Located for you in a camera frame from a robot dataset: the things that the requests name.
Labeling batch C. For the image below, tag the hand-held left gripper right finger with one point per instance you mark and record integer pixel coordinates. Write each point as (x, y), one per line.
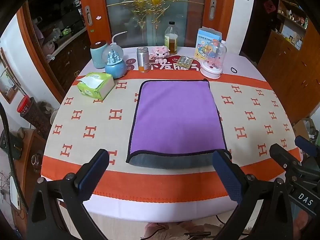
(226, 175)

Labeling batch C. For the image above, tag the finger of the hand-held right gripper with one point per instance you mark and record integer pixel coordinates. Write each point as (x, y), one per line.
(282, 155)
(306, 145)

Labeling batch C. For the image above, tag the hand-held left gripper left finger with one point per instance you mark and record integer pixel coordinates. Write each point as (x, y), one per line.
(93, 173)

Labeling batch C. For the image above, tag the purple towel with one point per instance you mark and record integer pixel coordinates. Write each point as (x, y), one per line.
(175, 115)

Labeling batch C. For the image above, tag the person's right forearm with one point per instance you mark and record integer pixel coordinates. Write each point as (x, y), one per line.
(308, 226)

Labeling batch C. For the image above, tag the orange patterned tablecloth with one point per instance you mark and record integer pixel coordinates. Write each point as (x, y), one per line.
(252, 120)

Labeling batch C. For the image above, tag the red lid jar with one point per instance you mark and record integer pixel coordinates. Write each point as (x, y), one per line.
(31, 115)

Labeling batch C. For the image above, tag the green tissue box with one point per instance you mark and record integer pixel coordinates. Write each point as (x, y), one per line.
(96, 86)

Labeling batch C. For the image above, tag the wooden shelf cabinet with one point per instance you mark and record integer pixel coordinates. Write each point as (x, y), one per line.
(292, 55)

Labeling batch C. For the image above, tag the blue castle snow globe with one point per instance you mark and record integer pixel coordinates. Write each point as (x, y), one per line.
(115, 66)

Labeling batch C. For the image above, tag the glass dome pink base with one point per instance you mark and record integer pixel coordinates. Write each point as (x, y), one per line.
(212, 60)

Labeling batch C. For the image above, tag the light blue humidifier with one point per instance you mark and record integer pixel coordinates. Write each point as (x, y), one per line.
(98, 55)

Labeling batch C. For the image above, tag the pill blister pack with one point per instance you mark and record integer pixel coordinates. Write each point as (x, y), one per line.
(184, 61)

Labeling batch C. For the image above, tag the silver metal can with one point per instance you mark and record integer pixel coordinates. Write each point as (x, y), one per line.
(143, 60)

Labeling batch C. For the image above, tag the red printed mat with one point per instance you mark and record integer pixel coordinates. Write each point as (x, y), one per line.
(165, 64)

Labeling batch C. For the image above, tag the blue paper carton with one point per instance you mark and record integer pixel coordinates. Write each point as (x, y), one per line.
(203, 47)

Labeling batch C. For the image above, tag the pink plush toy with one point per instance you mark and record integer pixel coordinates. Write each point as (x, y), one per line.
(161, 50)

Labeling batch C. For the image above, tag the glass bottle amber liquid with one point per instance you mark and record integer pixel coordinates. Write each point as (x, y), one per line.
(171, 40)

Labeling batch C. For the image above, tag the wooden display cabinet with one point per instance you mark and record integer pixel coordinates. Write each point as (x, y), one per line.
(60, 30)

